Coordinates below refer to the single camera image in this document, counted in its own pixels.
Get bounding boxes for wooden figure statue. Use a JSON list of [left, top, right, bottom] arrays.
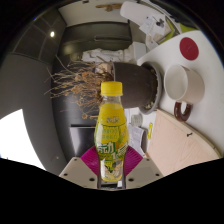
[[95, 3, 123, 13]]

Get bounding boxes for black wall screen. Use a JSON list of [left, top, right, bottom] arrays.
[[69, 125, 98, 158]]

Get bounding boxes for grey plant pot saucer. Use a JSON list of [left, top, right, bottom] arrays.
[[138, 61, 164, 116]]

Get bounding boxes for large ceiling light panel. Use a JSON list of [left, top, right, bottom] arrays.
[[0, 108, 46, 171]]

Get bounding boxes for pink wood-framed board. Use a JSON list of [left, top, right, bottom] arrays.
[[145, 108, 223, 178]]

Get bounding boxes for white mug with brown handle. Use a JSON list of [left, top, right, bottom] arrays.
[[164, 63, 206, 123]]

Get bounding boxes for pile of white papers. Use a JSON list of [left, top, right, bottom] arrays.
[[139, 14, 171, 51]]

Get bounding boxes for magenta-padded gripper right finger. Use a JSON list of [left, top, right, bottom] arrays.
[[123, 145, 164, 190]]

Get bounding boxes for printed paper sheets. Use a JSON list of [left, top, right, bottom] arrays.
[[128, 113, 146, 158]]

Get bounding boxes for dried plant in grey pot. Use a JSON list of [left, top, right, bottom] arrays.
[[44, 54, 160, 121]]

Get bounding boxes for white chair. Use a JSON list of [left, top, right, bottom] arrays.
[[119, 0, 161, 26]]

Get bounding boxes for black keys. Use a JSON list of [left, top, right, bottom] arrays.
[[154, 18, 166, 28]]

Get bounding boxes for yellow drink bottle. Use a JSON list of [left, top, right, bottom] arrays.
[[94, 81, 130, 183]]

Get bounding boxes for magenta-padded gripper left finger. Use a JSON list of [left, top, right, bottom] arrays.
[[59, 145, 102, 190]]

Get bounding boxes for yellow-green seat pad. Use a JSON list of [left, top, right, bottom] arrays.
[[165, 18, 198, 36]]

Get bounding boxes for cardboard box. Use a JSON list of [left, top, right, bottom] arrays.
[[94, 61, 114, 76]]

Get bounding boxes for small yellow packet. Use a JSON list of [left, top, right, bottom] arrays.
[[147, 122, 154, 140]]

